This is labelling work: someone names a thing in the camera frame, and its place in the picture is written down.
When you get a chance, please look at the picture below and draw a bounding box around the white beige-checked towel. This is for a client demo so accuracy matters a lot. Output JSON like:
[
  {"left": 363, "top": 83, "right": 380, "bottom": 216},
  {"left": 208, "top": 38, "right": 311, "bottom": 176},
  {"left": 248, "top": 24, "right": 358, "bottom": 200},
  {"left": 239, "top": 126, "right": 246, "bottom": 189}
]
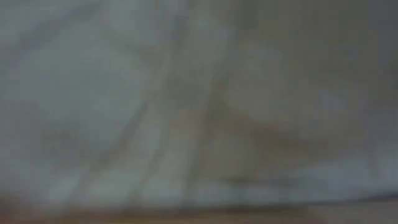
[{"left": 0, "top": 0, "right": 398, "bottom": 215}]

